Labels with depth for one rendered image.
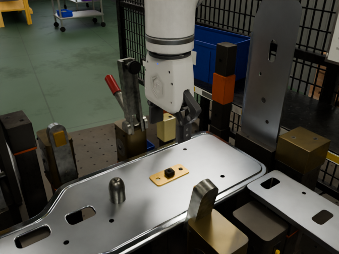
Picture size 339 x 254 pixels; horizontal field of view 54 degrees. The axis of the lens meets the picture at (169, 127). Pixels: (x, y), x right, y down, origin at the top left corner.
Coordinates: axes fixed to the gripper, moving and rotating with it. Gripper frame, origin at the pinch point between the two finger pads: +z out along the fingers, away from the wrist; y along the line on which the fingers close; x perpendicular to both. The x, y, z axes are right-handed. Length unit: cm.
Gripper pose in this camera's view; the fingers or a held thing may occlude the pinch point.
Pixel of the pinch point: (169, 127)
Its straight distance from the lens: 66.0
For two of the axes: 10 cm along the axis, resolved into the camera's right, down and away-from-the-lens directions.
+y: 5.8, 4.0, -7.1
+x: 8.1, -2.8, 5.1
